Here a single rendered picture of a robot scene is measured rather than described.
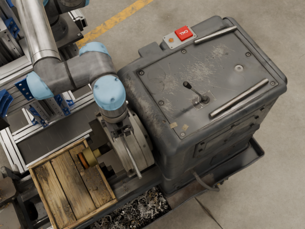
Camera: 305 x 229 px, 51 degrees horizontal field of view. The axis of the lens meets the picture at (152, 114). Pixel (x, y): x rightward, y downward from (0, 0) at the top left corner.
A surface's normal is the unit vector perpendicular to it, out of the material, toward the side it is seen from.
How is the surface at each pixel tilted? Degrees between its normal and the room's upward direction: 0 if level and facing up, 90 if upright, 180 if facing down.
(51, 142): 0
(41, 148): 0
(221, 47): 0
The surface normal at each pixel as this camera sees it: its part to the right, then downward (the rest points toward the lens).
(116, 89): 0.00, -0.35
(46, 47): 0.36, -0.53
